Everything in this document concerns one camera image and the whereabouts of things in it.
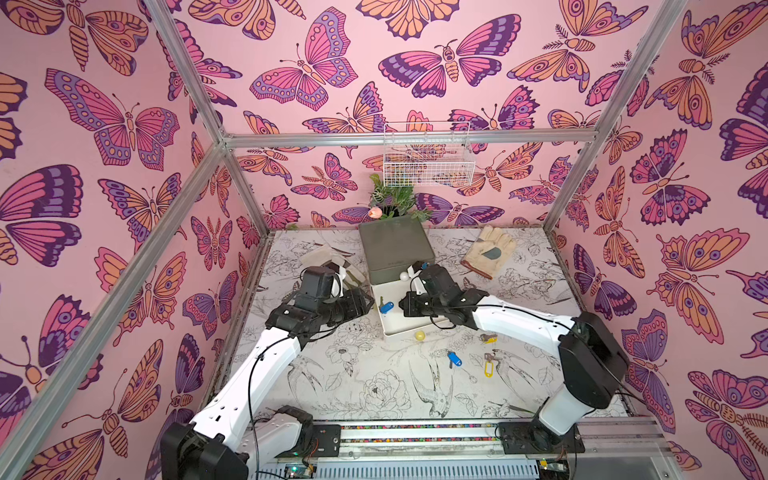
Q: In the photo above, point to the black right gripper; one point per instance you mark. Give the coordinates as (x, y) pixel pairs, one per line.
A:
(411, 303)

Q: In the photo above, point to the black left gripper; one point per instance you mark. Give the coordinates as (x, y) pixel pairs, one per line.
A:
(355, 306)

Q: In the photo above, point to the key with yellow tag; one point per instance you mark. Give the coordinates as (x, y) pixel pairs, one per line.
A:
(489, 338)
(490, 364)

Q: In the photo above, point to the grey three-drawer storage box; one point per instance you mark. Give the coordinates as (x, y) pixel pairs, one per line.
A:
(390, 246)

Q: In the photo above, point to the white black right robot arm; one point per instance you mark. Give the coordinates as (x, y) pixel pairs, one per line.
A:
(592, 362)

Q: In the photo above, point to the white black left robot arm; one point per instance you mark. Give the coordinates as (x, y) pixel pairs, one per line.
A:
(252, 384)

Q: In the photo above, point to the grey white work glove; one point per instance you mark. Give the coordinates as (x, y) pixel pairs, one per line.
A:
(326, 256)

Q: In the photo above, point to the beige work glove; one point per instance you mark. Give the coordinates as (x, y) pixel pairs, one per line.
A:
(490, 252)

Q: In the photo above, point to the potted green plant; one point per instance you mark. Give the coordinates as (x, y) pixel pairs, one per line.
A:
(388, 202)

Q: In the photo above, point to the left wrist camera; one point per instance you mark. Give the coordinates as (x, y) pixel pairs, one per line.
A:
(320, 283)

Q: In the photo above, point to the white wire wall basket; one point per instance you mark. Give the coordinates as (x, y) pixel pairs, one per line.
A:
(419, 156)

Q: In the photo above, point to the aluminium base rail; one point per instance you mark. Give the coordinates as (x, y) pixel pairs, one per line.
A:
(614, 448)

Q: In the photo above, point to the aluminium cage frame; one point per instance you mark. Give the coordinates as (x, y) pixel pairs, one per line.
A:
(29, 126)

